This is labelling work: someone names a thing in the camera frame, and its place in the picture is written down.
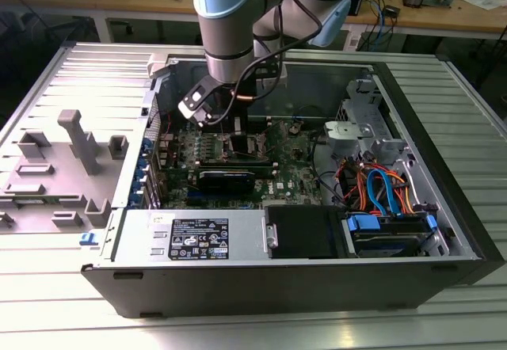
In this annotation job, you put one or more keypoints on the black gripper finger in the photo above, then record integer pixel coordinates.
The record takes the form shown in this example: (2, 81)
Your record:
(239, 146)

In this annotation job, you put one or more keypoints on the silver square CPU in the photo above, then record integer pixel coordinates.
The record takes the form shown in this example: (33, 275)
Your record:
(252, 142)

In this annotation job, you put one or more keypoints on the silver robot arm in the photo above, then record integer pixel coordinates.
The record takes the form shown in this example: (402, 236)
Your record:
(226, 29)

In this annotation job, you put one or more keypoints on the metal CPU socket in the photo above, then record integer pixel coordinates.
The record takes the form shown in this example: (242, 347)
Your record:
(226, 145)

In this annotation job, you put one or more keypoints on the black graphics card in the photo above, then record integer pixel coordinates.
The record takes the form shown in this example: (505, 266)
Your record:
(226, 183)

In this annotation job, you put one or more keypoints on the silver coin battery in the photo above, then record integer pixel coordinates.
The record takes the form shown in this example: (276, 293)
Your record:
(294, 129)

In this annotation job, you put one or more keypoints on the green motherboard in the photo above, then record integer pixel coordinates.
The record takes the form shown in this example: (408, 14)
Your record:
(293, 176)

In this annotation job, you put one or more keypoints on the light grey case latch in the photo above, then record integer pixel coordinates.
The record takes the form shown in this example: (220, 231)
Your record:
(156, 67)

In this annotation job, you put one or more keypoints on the blue card retention clip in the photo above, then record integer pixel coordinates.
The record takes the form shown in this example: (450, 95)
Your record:
(147, 146)
(141, 172)
(137, 192)

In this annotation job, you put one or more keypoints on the silver power supply unit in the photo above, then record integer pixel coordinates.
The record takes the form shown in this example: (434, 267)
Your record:
(245, 239)

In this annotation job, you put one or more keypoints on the silver metal drive cage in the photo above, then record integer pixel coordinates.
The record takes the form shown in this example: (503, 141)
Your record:
(358, 102)

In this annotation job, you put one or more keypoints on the black open PC case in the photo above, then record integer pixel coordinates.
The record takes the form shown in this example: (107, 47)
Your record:
(237, 286)

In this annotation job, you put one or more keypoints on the wooden workbench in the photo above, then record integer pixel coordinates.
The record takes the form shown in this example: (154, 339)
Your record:
(119, 1)

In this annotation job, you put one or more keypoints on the hard disk in blue carrier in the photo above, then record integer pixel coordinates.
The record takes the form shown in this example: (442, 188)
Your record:
(380, 243)

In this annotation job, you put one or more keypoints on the grey plastic parts rack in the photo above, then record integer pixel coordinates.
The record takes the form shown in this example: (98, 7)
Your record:
(51, 191)

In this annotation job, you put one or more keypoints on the green RAM stick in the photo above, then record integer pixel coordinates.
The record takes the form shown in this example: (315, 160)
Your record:
(35, 201)

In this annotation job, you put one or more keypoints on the white paper sheet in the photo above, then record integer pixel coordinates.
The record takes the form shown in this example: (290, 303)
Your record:
(481, 1)

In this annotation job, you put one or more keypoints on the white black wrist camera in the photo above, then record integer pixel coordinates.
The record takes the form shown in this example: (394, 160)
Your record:
(194, 100)

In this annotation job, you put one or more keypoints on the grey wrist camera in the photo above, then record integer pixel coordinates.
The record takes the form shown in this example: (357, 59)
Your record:
(277, 74)

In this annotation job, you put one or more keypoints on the silver metal bracket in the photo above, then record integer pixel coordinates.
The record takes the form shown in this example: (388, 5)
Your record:
(348, 130)

